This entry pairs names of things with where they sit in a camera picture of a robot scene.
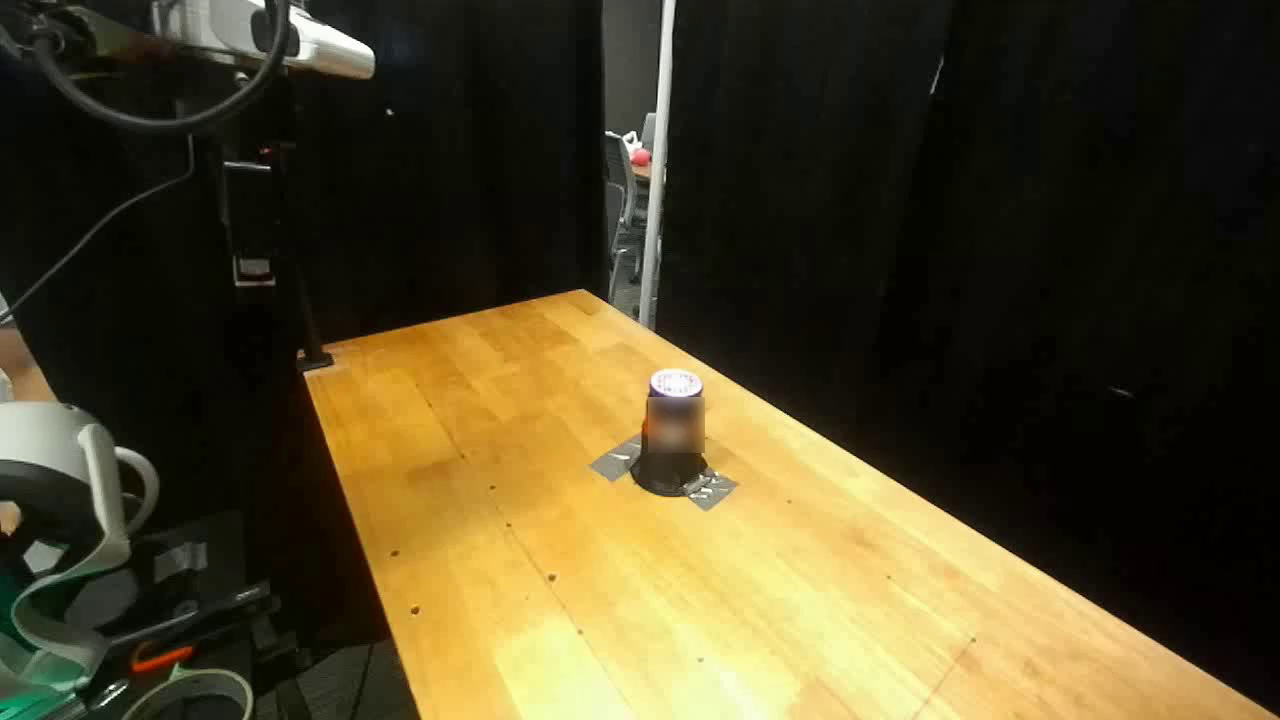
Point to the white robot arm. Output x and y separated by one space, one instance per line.
56 468

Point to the dark jar with red label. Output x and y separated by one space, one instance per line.
675 435

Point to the white vertical pole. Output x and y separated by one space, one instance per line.
658 160

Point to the black curtain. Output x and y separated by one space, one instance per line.
984 213
455 160

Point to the black equipment box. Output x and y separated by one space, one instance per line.
187 585

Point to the large grey duct tape piece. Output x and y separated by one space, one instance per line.
612 461

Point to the small grey duct tape piece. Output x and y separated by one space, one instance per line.
711 490

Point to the black camera stand post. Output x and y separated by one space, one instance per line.
255 225

